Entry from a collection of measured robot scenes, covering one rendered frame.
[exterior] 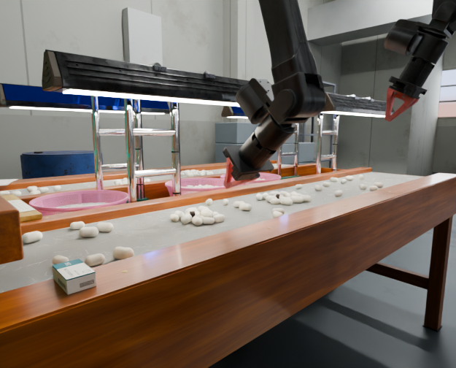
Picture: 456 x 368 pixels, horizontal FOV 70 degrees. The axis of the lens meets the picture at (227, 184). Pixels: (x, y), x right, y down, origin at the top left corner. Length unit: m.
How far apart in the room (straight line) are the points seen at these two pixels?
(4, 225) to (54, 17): 2.96
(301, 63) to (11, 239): 0.49
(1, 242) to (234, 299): 0.35
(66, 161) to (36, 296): 2.00
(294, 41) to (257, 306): 0.46
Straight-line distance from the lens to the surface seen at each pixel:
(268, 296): 0.66
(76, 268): 0.48
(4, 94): 1.26
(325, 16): 6.12
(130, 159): 0.95
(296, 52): 0.57
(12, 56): 3.21
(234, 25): 4.42
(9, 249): 0.52
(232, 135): 3.66
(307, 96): 0.55
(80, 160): 2.46
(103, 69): 0.75
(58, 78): 0.70
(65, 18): 3.42
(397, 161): 6.77
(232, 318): 0.60
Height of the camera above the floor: 0.96
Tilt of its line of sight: 9 degrees down
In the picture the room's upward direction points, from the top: straight up
